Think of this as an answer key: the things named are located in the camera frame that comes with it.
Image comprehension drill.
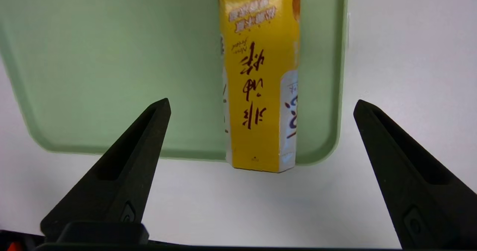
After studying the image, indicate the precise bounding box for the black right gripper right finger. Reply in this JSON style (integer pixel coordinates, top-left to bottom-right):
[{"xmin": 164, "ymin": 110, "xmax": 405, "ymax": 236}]
[{"xmin": 353, "ymin": 100, "xmax": 477, "ymax": 251}]

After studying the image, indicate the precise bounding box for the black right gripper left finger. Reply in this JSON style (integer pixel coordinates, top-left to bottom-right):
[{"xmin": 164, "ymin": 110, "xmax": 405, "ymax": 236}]
[{"xmin": 40, "ymin": 98, "xmax": 172, "ymax": 244}]

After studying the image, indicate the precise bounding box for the yellow snack box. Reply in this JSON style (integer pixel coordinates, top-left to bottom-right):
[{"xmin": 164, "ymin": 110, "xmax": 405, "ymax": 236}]
[{"xmin": 218, "ymin": 0, "xmax": 301, "ymax": 173}]

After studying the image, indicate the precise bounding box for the light green plastic tray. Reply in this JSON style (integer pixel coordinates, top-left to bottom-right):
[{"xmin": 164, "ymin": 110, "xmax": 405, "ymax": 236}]
[{"xmin": 0, "ymin": 0, "xmax": 350, "ymax": 166}]

